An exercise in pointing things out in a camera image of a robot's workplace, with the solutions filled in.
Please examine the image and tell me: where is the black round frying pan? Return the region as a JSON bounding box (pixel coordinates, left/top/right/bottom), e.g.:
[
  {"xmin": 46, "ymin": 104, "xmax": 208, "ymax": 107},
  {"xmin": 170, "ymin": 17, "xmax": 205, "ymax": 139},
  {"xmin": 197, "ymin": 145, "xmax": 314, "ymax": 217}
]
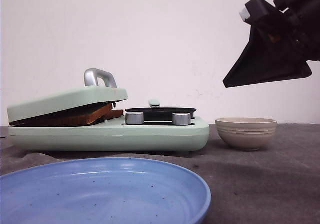
[{"xmin": 125, "ymin": 99, "xmax": 196, "ymax": 121}]

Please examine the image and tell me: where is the white bread slice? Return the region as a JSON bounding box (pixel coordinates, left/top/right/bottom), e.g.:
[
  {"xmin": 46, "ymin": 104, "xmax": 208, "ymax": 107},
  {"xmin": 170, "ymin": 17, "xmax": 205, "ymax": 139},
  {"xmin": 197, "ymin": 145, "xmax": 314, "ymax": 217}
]
[
  {"xmin": 9, "ymin": 102, "xmax": 113, "ymax": 127},
  {"xmin": 101, "ymin": 109, "xmax": 124, "ymax": 120}
]

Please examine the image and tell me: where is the blue plate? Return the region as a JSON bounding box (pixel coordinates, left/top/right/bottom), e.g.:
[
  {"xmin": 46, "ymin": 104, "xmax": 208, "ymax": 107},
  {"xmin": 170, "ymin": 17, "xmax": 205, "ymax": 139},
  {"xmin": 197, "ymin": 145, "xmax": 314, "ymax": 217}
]
[{"xmin": 0, "ymin": 157, "xmax": 211, "ymax": 223}]

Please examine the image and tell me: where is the left silver control knob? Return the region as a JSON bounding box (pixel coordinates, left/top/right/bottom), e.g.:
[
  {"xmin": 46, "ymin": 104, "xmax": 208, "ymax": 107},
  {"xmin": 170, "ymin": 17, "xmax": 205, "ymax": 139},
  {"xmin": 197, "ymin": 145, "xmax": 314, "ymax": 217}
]
[{"xmin": 125, "ymin": 112, "xmax": 144, "ymax": 125}]

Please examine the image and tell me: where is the silver control knob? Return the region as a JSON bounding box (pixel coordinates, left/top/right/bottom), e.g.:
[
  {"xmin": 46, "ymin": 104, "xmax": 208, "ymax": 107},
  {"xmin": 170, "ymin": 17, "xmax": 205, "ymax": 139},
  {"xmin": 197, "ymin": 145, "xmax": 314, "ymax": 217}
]
[
  {"xmin": 125, "ymin": 112, "xmax": 144, "ymax": 125},
  {"xmin": 172, "ymin": 113, "xmax": 191, "ymax": 126}
]

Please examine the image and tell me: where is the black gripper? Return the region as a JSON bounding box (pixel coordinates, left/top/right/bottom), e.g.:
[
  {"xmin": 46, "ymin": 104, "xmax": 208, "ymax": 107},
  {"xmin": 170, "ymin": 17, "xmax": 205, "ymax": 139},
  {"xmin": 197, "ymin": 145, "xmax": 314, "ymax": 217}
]
[{"xmin": 222, "ymin": 0, "xmax": 320, "ymax": 88}]

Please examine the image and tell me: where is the mint green breakfast maker base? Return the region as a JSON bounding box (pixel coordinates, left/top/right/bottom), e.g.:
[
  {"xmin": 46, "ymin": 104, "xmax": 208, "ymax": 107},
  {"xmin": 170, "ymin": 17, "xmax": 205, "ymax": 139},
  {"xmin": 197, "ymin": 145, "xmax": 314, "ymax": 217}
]
[{"xmin": 8, "ymin": 116, "xmax": 210, "ymax": 151}]

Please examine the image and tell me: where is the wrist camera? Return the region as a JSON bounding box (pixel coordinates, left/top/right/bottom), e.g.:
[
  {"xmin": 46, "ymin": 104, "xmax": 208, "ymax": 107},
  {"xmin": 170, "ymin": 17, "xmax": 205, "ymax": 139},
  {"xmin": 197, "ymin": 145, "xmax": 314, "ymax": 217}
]
[{"xmin": 239, "ymin": 0, "xmax": 277, "ymax": 25}]

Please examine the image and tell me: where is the beige ribbed bowl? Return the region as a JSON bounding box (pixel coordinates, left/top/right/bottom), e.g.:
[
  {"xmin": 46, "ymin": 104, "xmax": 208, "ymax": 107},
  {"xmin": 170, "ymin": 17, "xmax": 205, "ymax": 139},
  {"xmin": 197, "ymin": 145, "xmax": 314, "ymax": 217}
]
[{"xmin": 215, "ymin": 117, "xmax": 277, "ymax": 150}]

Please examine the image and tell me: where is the grey table cloth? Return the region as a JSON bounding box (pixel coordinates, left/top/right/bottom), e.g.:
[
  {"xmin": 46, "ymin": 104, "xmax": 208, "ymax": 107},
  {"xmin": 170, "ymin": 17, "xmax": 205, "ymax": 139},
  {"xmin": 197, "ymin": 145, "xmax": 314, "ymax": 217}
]
[{"xmin": 0, "ymin": 124, "xmax": 320, "ymax": 223}]

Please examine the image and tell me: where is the breakfast maker hinged lid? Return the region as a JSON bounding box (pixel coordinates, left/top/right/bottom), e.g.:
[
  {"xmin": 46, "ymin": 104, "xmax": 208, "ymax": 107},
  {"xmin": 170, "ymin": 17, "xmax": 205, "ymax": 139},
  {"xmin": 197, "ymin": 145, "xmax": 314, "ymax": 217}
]
[{"xmin": 7, "ymin": 68, "xmax": 128, "ymax": 125}]

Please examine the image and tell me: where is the right silver control knob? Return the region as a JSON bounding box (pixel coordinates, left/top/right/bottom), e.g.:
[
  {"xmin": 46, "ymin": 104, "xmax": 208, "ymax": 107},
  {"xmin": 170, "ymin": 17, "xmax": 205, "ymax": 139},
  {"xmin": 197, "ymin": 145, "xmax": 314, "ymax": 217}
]
[{"xmin": 172, "ymin": 113, "xmax": 191, "ymax": 126}]

